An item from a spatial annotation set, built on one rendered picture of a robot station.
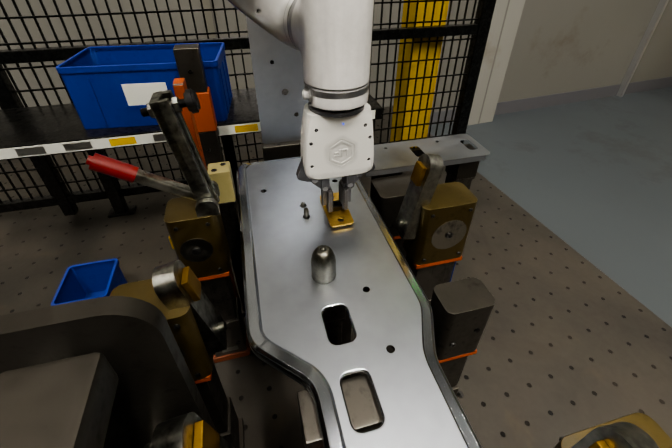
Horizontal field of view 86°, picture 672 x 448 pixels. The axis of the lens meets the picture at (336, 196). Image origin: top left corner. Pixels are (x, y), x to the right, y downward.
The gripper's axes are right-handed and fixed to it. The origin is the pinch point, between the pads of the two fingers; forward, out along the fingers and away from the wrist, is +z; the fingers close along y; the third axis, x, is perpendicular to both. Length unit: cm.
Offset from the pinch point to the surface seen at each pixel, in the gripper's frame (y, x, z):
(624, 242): 178, 55, 103
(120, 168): -28.1, -0.8, -9.9
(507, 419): 23.5, -25.9, 33.0
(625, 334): 57, -18, 33
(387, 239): 5.9, -8.1, 3.4
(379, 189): 10.2, 6.8, 5.1
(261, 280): -13.1, -11.6, 3.1
